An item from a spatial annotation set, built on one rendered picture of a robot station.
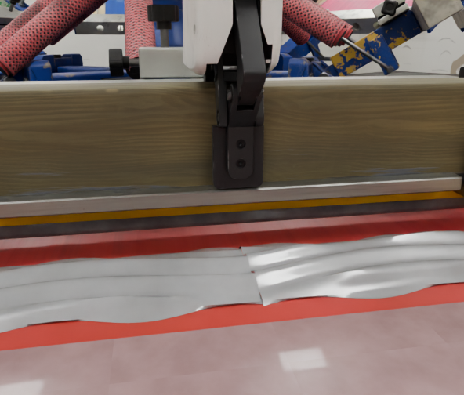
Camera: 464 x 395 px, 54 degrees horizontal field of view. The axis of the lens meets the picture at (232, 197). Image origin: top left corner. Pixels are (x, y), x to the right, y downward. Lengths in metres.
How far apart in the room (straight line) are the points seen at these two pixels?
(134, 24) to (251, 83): 0.58
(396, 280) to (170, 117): 0.17
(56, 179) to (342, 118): 0.19
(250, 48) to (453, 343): 0.17
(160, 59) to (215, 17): 0.33
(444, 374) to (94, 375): 0.14
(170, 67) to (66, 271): 0.35
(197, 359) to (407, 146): 0.21
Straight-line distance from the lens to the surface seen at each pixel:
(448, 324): 0.25
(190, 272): 0.27
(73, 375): 0.21
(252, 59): 0.24
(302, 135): 0.31
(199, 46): 0.26
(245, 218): 0.33
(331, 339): 0.23
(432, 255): 0.31
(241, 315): 0.24
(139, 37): 0.79
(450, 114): 0.36
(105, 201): 0.29
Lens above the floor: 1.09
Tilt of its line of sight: 19 degrees down
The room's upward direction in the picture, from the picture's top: straight up
